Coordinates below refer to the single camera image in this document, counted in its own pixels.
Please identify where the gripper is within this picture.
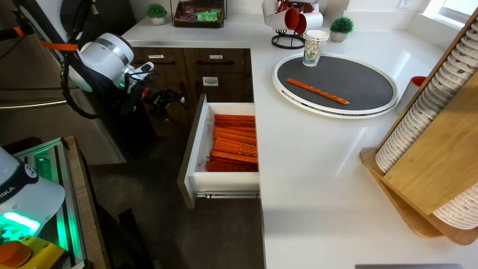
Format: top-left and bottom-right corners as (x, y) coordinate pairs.
(140, 86), (189, 121)

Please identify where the dark brown wooden drawer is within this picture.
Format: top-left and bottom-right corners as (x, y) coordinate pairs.
(131, 47), (184, 74)
(184, 48), (251, 74)

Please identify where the white drawer with brown front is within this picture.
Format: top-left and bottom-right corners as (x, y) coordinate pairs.
(177, 94), (260, 209)

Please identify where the heap of orange packets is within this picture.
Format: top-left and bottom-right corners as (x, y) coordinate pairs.
(205, 114), (259, 173)

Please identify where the small potted green plant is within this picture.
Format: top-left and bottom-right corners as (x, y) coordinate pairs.
(146, 3), (168, 26)
(329, 16), (354, 43)

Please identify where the heap of green packets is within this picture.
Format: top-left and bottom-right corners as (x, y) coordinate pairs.
(196, 9), (222, 22)

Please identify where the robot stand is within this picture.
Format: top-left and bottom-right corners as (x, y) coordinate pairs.
(0, 136), (112, 269)

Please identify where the stainless steel appliance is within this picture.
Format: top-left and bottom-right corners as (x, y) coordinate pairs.
(0, 35), (127, 166)

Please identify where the black mug tree stand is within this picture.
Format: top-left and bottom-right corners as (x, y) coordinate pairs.
(271, 0), (307, 50)

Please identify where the white mug with red inside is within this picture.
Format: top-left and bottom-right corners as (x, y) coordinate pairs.
(295, 12), (324, 34)
(395, 76), (427, 115)
(262, 0), (299, 31)

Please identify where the long orange packet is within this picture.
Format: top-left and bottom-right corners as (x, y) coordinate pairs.
(286, 78), (350, 105)

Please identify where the printed paper cup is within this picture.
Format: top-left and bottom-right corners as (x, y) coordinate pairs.
(302, 30), (330, 67)

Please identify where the round white and grey turntable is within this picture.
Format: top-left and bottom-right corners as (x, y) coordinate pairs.
(272, 52), (399, 120)

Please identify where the yellow emergency stop button box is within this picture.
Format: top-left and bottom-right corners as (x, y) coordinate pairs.
(0, 235), (67, 269)

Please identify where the row of paper cups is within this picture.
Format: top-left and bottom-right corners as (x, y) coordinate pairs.
(432, 182), (478, 231)
(375, 21), (478, 173)

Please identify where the wooden cup dispenser rack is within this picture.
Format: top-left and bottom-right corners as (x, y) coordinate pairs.
(359, 7), (478, 246)

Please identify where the grey laptop edge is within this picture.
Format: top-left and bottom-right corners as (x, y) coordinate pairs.
(354, 264), (464, 269)

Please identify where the window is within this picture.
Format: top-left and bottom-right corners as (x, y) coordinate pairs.
(423, 0), (478, 29)

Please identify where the black wire basket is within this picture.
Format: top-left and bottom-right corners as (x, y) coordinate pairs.
(171, 0), (227, 29)

